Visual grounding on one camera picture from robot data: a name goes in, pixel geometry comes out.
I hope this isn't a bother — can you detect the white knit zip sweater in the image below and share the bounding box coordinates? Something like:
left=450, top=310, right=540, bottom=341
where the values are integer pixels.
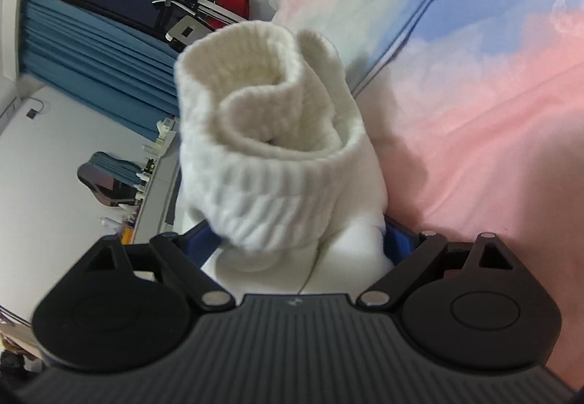
left=174, top=21, right=391, bottom=297

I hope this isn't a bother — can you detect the white dressing table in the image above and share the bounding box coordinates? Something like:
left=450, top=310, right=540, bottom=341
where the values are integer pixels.
left=121, top=117, right=181, bottom=245

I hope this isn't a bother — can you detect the arched table mirror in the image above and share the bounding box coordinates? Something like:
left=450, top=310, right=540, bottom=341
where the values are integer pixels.
left=76, top=152, right=142, bottom=207

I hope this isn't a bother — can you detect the blue curtain left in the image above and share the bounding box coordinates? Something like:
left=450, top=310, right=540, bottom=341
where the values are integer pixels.
left=19, top=0, right=179, bottom=140

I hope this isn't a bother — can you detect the pastel pink blue bedsheet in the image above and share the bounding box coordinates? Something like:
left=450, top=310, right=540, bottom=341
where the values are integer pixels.
left=274, top=0, right=583, bottom=387

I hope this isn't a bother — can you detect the white drying rack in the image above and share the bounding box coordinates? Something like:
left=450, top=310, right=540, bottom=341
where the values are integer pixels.
left=151, top=0, right=233, bottom=45

